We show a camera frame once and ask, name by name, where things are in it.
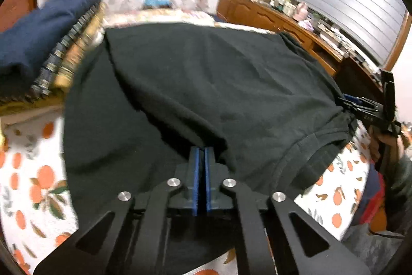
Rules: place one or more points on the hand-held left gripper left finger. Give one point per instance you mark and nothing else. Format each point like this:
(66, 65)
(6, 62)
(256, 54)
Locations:
(194, 178)

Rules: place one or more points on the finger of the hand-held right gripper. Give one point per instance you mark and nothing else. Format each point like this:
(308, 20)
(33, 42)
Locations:
(350, 98)

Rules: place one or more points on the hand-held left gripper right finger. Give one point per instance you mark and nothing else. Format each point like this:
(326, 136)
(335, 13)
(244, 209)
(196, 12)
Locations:
(209, 178)

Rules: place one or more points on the black t-shirt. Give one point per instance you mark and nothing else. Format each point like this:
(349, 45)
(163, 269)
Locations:
(193, 85)

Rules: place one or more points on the stack of folded clothes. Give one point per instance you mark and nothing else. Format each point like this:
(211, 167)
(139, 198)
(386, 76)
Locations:
(41, 27)

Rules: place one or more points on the person's right hand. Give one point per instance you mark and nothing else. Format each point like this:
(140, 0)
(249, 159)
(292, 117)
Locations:
(374, 146)

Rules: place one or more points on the dark navy blanket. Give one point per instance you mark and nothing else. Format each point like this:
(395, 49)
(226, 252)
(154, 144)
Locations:
(370, 184)

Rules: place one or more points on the pink thermos bottle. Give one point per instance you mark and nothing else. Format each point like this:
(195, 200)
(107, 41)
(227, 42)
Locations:
(302, 10)

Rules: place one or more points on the person's grey clothing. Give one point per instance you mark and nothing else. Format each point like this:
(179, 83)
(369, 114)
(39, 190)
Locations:
(386, 223)

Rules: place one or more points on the wooden cabinet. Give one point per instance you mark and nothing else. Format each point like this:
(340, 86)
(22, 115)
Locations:
(257, 17)

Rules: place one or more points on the floral rose blanket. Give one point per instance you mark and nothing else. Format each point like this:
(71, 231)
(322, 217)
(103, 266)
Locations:
(154, 17)

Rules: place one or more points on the orange fruit print sheet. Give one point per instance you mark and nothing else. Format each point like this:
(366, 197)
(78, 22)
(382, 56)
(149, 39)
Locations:
(29, 184)

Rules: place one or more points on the navy patterned folded cloth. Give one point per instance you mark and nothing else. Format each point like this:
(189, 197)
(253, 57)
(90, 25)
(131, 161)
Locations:
(61, 52)

